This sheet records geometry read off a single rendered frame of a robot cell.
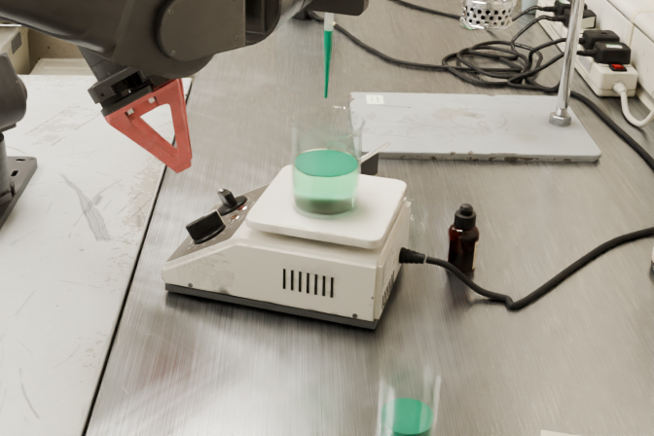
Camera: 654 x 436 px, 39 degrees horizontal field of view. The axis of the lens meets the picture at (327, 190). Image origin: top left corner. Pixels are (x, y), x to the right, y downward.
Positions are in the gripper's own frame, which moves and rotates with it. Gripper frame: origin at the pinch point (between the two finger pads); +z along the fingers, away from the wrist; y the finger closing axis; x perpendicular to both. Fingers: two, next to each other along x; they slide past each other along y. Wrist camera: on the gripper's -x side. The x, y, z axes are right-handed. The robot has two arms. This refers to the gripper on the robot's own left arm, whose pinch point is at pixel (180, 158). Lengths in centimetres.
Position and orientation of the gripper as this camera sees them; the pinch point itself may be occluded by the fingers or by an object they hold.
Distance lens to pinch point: 82.4
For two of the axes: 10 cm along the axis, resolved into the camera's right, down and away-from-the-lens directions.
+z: 4.6, 8.5, 2.5
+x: -8.8, 4.7, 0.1
